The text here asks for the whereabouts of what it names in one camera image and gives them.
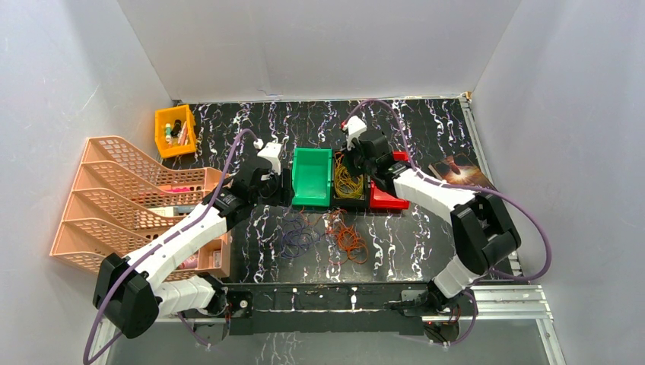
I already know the orange cable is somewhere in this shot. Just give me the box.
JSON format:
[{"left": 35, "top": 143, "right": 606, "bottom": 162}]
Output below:
[{"left": 325, "top": 208, "right": 370, "bottom": 266}]

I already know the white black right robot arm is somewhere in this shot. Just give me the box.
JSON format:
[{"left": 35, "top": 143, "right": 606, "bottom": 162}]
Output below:
[{"left": 342, "top": 131, "right": 521, "bottom": 315}]

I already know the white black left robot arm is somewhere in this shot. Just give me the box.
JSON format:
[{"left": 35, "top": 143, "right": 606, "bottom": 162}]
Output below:
[{"left": 92, "top": 166, "right": 294, "bottom": 339}]

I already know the green plastic bin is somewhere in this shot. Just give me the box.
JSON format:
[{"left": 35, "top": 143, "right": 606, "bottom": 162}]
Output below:
[{"left": 292, "top": 148, "right": 332, "bottom": 207}]

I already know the red plastic bin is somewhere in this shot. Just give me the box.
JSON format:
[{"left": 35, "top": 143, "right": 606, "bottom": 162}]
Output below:
[{"left": 368, "top": 177, "right": 410, "bottom": 211}]

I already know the black plastic bin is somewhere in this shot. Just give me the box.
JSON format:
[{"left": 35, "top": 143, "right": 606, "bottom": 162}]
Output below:
[{"left": 331, "top": 150, "right": 370, "bottom": 211}]

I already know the dark paperback book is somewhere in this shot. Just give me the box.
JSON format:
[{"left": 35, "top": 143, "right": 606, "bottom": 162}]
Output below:
[{"left": 428, "top": 154, "right": 495, "bottom": 190}]

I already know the yellow plastic bin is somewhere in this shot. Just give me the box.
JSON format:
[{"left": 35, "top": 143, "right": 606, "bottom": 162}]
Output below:
[{"left": 154, "top": 105, "right": 197, "bottom": 159}]

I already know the peach plastic file rack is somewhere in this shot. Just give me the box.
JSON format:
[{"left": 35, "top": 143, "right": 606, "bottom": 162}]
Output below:
[{"left": 49, "top": 136, "right": 221, "bottom": 275}]

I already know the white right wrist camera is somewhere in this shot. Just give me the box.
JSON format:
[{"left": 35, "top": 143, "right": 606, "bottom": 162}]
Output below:
[{"left": 341, "top": 116, "right": 367, "bottom": 151}]

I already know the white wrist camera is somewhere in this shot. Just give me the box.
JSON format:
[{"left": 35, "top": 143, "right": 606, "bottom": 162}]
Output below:
[
  {"left": 341, "top": 116, "right": 367, "bottom": 151},
  {"left": 253, "top": 138, "right": 284, "bottom": 174}
]

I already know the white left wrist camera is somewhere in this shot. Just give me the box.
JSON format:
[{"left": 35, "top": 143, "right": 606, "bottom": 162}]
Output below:
[{"left": 253, "top": 138, "right": 284, "bottom": 174}]

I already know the yellow green wire coil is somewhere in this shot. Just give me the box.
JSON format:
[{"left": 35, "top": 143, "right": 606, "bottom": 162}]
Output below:
[{"left": 334, "top": 156, "right": 366, "bottom": 201}]

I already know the purple cable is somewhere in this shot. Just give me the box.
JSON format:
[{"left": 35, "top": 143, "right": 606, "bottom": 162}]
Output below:
[{"left": 278, "top": 211, "right": 323, "bottom": 260}]

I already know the aluminium table frame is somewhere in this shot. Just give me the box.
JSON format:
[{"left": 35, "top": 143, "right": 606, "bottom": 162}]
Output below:
[{"left": 86, "top": 95, "right": 548, "bottom": 365}]

